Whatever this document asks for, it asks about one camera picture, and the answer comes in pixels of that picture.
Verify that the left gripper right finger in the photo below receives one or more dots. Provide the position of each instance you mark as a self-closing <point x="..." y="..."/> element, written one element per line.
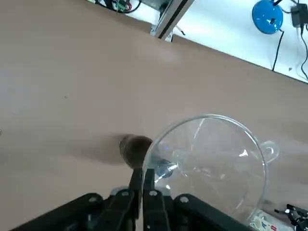
<point x="156" y="209"/>

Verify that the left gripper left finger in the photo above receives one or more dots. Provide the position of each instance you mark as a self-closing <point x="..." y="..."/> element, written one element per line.
<point x="120" y="207"/>

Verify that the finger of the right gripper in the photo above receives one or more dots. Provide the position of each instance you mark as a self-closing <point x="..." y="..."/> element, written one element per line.
<point x="292" y="213"/>
<point x="299" y="221"/>

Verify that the clear plastic drink bottle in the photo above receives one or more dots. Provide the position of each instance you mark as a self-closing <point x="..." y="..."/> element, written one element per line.
<point x="262" y="222"/>

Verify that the dark brown glass bottle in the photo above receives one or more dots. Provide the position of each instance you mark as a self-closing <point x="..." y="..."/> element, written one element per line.
<point x="134" y="151"/>

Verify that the blue round disc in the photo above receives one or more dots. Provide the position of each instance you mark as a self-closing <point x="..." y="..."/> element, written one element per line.
<point x="264" y="16"/>

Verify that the black power adapter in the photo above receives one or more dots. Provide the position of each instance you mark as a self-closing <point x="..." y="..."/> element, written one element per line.
<point x="298" y="14"/>

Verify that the green circuit board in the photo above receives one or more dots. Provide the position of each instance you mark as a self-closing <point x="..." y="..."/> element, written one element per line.
<point x="121" y="4"/>

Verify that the aluminium camera post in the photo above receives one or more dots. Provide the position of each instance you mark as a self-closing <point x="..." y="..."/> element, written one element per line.
<point x="170" y="16"/>

